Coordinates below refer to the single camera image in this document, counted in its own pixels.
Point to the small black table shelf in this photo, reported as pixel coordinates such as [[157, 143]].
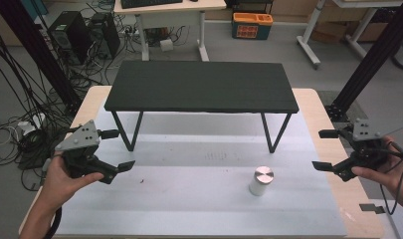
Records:
[[202, 86]]

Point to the large black computer tower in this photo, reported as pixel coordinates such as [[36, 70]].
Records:
[[69, 35]]

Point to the black aluminium frame post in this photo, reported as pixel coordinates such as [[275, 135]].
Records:
[[33, 43], [374, 56]]

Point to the white cylinder with metal lid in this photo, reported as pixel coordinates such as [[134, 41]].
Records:
[[260, 184]]

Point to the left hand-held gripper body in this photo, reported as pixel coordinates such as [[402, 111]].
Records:
[[79, 139]]

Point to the slim black computer tower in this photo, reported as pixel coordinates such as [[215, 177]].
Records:
[[106, 33]]

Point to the grey metal bracket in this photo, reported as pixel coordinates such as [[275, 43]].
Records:
[[371, 208]]

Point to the person's right hand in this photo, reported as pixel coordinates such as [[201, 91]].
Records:
[[388, 176]]

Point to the orange and teal toolbox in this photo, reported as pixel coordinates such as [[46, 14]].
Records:
[[252, 26]]

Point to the white desk frame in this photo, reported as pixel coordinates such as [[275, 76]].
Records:
[[313, 36]]

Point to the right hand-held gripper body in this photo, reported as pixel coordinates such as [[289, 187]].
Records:
[[368, 146]]

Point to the cardboard boxes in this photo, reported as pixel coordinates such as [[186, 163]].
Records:
[[371, 31]]

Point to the white power strip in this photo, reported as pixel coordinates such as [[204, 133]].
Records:
[[30, 124]]

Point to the wooden desk with white legs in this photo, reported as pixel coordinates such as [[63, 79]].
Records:
[[195, 6]]

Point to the black keyboard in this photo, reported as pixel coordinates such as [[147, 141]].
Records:
[[149, 2]]

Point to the small white box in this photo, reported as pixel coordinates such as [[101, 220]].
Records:
[[166, 45]]

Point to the person's left hand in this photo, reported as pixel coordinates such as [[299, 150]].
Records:
[[61, 186]]

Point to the white foam mat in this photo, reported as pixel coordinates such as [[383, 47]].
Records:
[[189, 205]]

